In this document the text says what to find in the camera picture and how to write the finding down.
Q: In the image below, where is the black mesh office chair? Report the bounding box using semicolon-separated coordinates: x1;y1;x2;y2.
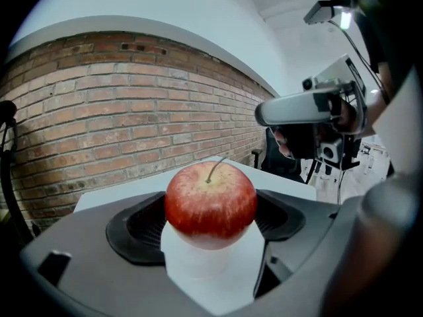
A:
251;126;315;184

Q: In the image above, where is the grey head-mounted camera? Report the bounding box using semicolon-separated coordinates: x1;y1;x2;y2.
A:
303;0;356;29

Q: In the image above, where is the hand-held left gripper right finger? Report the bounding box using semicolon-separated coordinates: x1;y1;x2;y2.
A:
237;188;363;317

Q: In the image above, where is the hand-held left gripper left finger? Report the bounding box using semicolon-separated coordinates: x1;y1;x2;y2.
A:
19;190;212;317

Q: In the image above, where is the person's right forearm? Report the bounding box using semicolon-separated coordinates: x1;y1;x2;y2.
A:
365;89;394;137

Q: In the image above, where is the person's right hand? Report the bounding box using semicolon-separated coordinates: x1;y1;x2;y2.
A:
273;99;360;160

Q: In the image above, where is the red apple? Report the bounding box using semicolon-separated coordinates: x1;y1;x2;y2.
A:
164;157;258;251

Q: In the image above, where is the person's black clothing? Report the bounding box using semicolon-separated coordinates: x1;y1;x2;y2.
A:
340;0;423;88

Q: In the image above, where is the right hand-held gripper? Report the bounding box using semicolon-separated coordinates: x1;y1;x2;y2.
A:
254;53;369;172

